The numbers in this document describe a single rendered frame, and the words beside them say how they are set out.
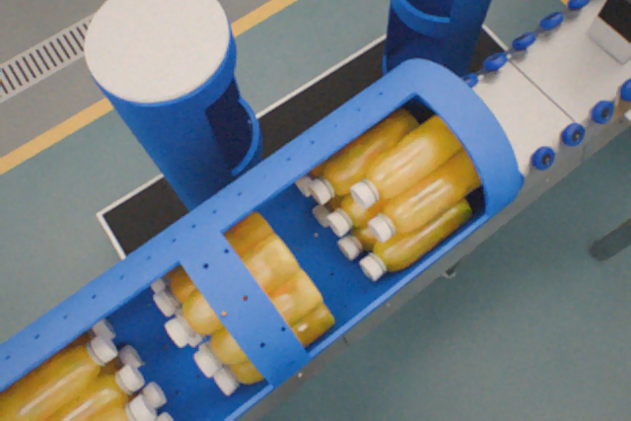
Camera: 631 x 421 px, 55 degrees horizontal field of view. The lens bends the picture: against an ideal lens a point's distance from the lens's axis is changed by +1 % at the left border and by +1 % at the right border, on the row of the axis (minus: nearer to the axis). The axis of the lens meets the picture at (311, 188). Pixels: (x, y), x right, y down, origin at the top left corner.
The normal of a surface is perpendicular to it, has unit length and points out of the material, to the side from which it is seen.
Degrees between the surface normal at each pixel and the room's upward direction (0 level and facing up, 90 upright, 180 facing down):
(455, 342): 0
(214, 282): 2
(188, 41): 0
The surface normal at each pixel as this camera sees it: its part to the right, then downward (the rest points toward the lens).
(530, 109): -0.05, -0.36
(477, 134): 0.18, -0.06
